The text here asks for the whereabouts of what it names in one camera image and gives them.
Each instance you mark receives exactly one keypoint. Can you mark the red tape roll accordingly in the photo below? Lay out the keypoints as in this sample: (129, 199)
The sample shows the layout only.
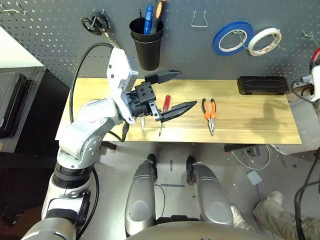
(317, 51)

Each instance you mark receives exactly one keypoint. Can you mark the silver scissors peg hook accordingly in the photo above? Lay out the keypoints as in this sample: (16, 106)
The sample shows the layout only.
(95, 21)

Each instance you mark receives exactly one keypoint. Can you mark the silver double peg hook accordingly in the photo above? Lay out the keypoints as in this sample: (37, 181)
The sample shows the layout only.
(11, 10)

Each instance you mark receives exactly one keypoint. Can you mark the black plastic cup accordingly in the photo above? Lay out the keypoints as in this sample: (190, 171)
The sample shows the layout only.
(148, 55)

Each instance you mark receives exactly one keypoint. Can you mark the grey robot torso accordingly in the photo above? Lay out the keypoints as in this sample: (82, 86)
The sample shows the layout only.
(195, 232)

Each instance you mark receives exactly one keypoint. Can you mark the orange black screwdriver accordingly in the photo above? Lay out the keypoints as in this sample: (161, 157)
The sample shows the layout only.
(158, 11)

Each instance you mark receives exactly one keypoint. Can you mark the silver robot right leg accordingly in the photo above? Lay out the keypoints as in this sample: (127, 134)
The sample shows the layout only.
(212, 195)

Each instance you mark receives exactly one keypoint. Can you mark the black side table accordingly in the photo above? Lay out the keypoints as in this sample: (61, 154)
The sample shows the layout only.
(37, 175)

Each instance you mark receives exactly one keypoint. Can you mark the black power adapter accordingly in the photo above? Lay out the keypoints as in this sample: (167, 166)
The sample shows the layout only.
(255, 151)

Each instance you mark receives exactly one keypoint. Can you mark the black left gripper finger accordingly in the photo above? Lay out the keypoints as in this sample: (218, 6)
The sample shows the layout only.
(162, 76)
(175, 111)

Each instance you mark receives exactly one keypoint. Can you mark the khaki trouser leg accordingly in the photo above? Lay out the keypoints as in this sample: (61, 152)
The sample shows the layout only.
(275, 215)

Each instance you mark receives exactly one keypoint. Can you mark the white tape roll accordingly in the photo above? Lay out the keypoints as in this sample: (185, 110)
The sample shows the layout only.
(250, 47)

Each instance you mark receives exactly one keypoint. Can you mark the grey metal pegboard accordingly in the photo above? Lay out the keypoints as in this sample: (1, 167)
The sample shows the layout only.
(190, 62)

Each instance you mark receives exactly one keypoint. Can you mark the silver robot left leg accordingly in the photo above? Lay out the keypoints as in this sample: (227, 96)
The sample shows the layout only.
(140, 195)

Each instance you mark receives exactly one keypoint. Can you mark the white sneaker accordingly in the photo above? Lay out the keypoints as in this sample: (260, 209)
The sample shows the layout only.
(238, 217)

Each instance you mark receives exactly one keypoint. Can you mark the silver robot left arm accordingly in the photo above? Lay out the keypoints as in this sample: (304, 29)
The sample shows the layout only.
(82, 132)

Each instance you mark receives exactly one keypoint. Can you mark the orange black pliers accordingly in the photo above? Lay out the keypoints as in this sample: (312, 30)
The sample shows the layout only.
(210, 116)

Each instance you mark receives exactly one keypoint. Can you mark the blue tape roll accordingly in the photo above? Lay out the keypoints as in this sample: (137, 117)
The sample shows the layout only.
(215, 42)

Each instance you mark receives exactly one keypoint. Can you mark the silver robot leg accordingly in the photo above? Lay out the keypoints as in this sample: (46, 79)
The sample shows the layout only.
(212, 195)
(140, 195)

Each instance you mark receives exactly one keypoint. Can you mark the black ribbed equipment case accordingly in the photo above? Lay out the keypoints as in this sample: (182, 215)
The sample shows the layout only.
(12, 100)

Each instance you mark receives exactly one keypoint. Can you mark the grey foot pedal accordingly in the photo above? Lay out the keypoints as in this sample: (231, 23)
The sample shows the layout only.
(254, 177)

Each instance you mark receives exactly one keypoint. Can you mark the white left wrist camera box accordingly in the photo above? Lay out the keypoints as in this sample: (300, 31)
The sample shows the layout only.
(117, 67)

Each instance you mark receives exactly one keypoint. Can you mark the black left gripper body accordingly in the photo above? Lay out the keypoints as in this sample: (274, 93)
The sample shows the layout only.
(143, 95)

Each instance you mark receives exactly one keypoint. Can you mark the black plastic tool case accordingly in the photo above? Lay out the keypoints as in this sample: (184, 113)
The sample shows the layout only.
(262, 85)

